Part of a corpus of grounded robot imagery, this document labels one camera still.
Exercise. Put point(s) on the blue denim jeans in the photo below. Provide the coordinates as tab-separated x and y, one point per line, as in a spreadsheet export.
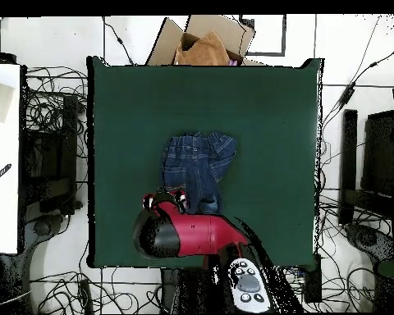
190	164

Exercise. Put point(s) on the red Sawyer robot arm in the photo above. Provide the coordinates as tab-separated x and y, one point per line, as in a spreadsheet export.
197	233

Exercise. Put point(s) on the black power strip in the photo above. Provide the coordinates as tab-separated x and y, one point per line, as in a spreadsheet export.
312	282
85	295

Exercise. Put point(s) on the dark green table cloth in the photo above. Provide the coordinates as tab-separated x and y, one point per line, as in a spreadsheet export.
266	131

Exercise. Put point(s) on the white table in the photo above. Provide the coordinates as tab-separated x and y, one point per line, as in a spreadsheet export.
3	213

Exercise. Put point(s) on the black threaded rod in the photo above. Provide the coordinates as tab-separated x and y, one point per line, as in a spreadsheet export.
0	175

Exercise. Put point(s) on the brown cardboard box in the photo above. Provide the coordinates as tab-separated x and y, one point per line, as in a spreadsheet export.
164	46

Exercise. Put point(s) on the purple cloth piece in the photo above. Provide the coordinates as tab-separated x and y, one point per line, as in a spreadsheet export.
233	62

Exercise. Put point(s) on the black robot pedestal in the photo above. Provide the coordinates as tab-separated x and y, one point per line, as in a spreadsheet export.
190	292

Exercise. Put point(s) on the black rectangular frame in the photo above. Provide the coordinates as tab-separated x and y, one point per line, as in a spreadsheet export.
284	36

